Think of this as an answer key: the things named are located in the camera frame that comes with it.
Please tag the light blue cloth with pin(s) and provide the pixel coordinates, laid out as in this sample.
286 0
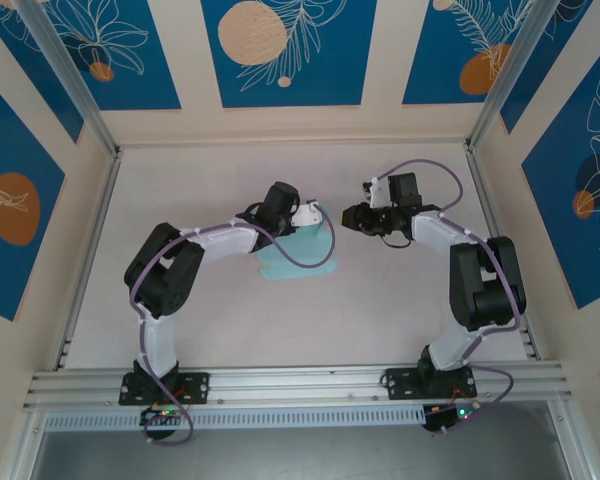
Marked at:
305 245

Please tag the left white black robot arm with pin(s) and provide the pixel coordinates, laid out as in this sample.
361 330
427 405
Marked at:
220 245

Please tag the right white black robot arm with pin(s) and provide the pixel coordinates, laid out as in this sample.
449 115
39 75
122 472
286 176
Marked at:
485 290

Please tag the small controller circuit board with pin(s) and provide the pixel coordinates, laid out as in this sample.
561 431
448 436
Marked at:
160 414
452 414

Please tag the blue floral wall panel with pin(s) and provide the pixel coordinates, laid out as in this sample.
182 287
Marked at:
130 60
445 50
570 200
290 50
15 200
565 50
35 75

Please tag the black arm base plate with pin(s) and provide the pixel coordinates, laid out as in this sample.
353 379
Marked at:
200 387
400 382

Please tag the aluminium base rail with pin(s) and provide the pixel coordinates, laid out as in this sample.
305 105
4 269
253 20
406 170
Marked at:
300 385

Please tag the aluminium frame post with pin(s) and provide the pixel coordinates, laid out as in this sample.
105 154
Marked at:
70 85
505 75

